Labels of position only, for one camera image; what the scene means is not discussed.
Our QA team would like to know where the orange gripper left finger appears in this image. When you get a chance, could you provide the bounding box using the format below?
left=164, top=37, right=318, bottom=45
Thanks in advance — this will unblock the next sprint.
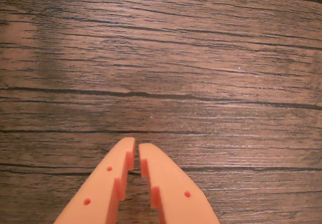
left=53, top=137, right=136, bottom=224

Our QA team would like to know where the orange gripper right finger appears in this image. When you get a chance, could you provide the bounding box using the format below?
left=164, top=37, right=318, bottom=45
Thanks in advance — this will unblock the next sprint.
left=138, top=143, right=220, bottom=224

